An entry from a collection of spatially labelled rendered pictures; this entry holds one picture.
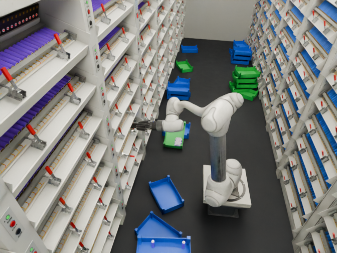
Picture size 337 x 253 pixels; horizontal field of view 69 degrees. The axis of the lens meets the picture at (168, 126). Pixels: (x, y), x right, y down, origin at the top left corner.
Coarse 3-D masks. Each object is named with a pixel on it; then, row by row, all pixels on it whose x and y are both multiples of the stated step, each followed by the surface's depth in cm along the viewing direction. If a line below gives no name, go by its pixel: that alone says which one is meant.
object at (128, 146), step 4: (136, 116) 213; (136, 120) 216; (140, 120) 215; (128, 132) 203; (128, 136) 200; (132, 136) 202; (128, 140) 197; (132, 140) 199; (124, 144) 193; (128, 144) 194; (132, 144) 196; (124, 148) 190; (128, 148) 191; (120, 152) 186; (124, 152) 187; (128, 152) 188; (120, 160) 180; (124, 160) 182; (120, 164) 178; (124, 164) 179; (120, 168) 175; (120, 172) 168
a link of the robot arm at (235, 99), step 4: (224, 96) 145; (228, 96) 144; (232, 96) 143; (236, 96) 142; (240, 96) 144; (228, 100) 141; (232, 100) 142; (236, 100) 141; (240, 100) 142; (232, 104) 141; (236, 104) 142; (240, 104) 143; (236, 108) 145
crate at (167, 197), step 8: (168, 176) 222; (152, 184) 221; (160, 184) 225; (168, 184) 225; (152, 192) 213; (160, 192) 218; (168, 192) 218; (176, 192) 216; (160, 200) 212; (168, 200) 212; (176, 200) 212; (160, 208) 200; (168, 208) 200; (176, 208) 205
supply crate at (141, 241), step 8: (144, 240) 143; (160, 240) 142; (168, 240) 142; (176, 240) 142; (184, 240) 142; (136, 248) 136; (144, 248) 141; (152, 248) 141; (160, 248) 141; (168, 248) 141; (176, 248) 141; (184, 248) 141
